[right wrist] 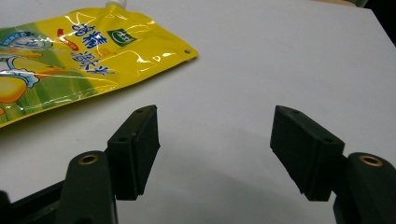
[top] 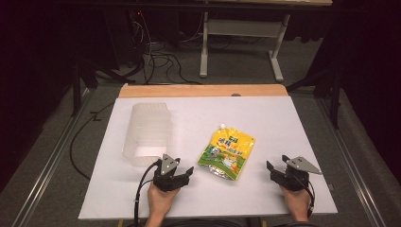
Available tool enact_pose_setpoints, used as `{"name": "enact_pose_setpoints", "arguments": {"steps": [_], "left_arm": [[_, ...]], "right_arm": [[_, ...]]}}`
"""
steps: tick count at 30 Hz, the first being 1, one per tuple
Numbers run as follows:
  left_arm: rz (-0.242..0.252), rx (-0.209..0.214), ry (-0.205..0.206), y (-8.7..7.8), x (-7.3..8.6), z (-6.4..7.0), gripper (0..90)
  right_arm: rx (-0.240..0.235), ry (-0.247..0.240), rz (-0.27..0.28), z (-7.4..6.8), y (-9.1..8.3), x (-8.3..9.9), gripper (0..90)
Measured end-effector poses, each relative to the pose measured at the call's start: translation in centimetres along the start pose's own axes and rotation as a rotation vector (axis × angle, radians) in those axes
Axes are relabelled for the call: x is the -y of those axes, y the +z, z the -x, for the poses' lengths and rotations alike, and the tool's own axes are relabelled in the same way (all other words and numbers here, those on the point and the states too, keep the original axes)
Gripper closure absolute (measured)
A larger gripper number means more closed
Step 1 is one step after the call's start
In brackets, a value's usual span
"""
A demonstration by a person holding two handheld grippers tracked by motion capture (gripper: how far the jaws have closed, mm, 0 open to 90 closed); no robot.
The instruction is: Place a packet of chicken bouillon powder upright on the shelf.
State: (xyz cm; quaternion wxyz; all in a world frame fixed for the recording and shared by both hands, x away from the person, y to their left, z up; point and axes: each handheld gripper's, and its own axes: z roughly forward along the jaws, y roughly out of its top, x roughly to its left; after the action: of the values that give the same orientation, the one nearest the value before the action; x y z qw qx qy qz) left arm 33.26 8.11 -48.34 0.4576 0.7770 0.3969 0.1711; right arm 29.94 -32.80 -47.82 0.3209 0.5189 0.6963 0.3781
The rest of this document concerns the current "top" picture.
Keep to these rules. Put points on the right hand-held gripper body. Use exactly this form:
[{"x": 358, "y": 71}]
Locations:
[{"x": 296, "y": 176}]

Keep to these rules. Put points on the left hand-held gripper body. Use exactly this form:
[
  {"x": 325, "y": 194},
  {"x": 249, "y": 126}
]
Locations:
[{"x": 168, "y": 181}]

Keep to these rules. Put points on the person's left hand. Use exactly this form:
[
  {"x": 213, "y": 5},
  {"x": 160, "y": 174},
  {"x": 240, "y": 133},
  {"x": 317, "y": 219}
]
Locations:
[{"x": 161, "y": 201}]

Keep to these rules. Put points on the person's right hand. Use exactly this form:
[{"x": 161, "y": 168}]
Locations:
[{"x": 296, "y": 201}]

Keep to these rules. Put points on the clear plastic container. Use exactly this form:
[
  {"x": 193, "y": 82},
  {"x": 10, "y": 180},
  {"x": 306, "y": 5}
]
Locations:
[{"x": 148, "y": 132}]

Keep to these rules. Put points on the yellow green spout pouch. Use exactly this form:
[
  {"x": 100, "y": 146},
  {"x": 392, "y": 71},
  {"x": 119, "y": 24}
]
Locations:
[{"x": 225, "y": 153}]

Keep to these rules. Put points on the white table cover sheet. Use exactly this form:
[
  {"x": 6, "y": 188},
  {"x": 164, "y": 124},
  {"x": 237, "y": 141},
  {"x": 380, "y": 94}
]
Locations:
[{"x": 220, "y": 110}]

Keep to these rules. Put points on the black metal stand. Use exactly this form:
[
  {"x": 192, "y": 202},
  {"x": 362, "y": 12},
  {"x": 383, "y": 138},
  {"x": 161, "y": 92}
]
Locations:
[
  {"x": 334, "y": 101},
  {"x": 76, "y": 91}
]

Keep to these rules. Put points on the metal floor rail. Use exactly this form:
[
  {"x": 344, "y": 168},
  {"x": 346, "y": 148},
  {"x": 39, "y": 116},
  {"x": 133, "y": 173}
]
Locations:
[
  {"x": 53, "y": 157},
  {"x": 350, "y": 164}
]

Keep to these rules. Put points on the white metal desk frame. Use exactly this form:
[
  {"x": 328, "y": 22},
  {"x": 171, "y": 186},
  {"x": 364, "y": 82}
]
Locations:
[{"x": 242, "y": 28}]

